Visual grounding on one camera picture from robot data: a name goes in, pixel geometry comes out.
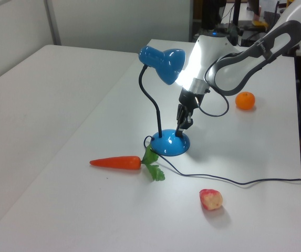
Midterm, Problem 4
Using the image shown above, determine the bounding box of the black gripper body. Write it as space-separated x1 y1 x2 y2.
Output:
179 88 205 111

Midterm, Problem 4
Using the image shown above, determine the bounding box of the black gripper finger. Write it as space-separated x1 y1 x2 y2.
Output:
180 108 194 131
175 103 187 138

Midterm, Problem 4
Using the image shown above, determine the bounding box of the blue desk lamp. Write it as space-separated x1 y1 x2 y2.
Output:
139 46 191 158

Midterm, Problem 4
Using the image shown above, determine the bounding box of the orange fruit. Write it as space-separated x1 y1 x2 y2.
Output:
235 91 256 110

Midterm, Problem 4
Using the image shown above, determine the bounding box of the orange toy carrot with leaves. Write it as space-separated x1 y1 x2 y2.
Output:
89 145 166 182

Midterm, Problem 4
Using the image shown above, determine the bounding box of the red toy strawberry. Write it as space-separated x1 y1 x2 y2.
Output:
199 188 224 211

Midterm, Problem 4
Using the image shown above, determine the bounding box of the black monitor stand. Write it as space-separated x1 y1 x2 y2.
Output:
231 0 243 26

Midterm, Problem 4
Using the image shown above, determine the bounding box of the white side table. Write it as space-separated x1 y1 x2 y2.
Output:
0 44 140 229

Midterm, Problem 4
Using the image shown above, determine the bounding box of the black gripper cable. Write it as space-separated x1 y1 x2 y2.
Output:
195 75 230 117

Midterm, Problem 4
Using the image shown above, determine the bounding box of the black lamp power cable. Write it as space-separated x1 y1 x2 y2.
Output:
143 135 301 187

